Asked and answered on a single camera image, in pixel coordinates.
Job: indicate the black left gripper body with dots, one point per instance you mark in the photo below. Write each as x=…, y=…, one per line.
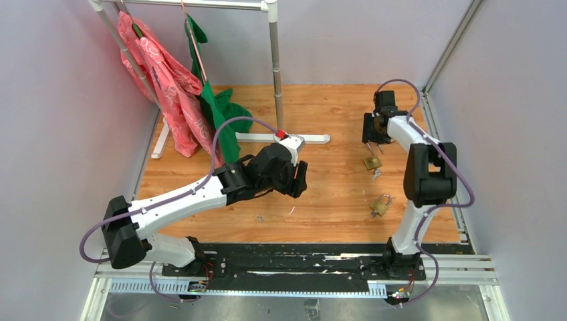
x=285, y=183

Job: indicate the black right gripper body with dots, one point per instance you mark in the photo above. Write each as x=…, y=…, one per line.
x=371, y=132

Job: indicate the brass padlock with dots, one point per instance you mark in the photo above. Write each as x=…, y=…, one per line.
x=380, y=206
x=373, y=163

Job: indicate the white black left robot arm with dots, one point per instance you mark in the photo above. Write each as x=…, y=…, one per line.
x=131, y=230

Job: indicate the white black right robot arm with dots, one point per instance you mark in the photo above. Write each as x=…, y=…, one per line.
x=428, y=179

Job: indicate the green garment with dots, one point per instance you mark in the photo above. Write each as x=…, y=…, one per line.
x=217, y=108

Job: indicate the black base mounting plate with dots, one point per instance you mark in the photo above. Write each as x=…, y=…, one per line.
x=337, y=267

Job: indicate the pink patterned garment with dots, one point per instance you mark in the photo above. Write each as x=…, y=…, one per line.
x=176, y=88

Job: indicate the white metal clothes rack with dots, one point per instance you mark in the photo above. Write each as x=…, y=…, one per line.
x=267, y=7

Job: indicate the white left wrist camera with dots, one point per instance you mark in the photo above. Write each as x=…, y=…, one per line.
x=294, y=143

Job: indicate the slotted grey cable duct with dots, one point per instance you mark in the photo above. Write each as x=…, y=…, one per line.
x=179, y=287

